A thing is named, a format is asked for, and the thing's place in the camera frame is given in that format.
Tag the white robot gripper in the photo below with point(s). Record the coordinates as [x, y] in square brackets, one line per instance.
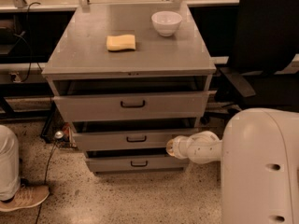
[177, 146]

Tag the grey drawer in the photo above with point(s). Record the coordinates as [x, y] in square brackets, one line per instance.
[164, 105]
[132, 160]
[131, 134]

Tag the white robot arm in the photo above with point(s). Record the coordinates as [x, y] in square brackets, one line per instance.
[259, 156]

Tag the grey top drawer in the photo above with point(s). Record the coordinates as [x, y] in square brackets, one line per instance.
[164, 105]

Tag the grey bottom drawer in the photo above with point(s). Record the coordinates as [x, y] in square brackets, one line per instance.
[132, 160]

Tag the grey drawer cabinet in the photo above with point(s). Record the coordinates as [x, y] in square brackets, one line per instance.
[81, 64]

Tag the silver round knob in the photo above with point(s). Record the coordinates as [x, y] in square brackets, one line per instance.
[59, 135]

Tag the yellow sponge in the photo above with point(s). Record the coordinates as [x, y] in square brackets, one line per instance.
[120, 42]

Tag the white bowl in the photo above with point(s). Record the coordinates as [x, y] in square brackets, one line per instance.
[166, 23]

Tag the black office chair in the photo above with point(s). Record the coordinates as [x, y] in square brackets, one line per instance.
[265, 43]

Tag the tan sneaker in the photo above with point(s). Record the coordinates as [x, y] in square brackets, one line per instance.
[25, 197]

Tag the person leg white trousers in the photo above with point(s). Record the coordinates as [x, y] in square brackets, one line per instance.
[9, 164]

